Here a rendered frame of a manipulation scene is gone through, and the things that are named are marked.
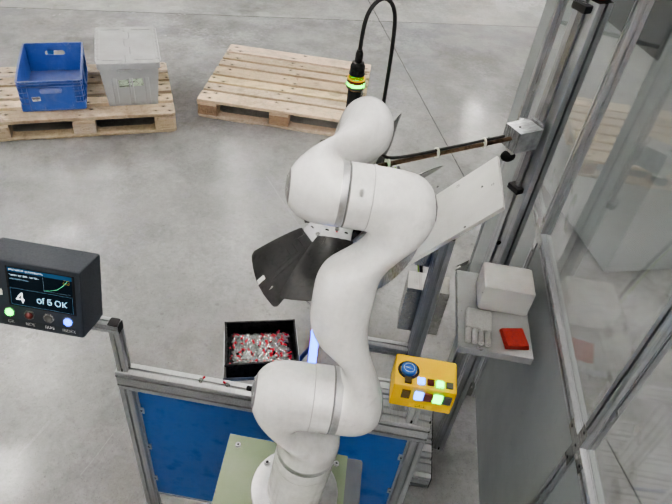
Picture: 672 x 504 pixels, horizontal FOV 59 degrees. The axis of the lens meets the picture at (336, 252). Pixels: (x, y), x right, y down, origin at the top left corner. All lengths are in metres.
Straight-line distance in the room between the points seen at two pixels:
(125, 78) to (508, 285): 3.11
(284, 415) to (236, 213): 2.72
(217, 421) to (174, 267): 1.57
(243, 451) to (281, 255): 0.68
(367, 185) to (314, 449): 0.54
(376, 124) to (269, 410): 0.50
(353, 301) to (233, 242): 2.58
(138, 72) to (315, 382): 3.54
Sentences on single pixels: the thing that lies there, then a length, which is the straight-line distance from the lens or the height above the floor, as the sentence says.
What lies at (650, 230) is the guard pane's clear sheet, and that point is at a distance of 1.54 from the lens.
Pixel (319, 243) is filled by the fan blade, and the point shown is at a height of 1.18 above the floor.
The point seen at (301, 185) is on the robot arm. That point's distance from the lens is 0.85.
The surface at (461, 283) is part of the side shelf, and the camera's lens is 2.15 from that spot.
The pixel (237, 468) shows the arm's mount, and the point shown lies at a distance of 1.43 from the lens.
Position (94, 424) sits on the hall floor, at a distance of 2.79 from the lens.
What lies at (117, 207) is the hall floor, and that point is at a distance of 3.79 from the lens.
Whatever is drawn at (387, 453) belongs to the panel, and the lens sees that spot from 1.91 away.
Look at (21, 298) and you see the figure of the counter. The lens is 1.66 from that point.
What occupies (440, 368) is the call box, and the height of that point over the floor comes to 1.07.
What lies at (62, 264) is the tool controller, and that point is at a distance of 1.59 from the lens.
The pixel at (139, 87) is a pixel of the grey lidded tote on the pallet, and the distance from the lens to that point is 4.44.
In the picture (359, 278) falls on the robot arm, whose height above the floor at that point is 1.67.
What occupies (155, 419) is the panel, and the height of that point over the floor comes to 0.62.
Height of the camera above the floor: 2.30
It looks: 42 degrees down
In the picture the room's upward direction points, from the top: 8 degrees clockwise
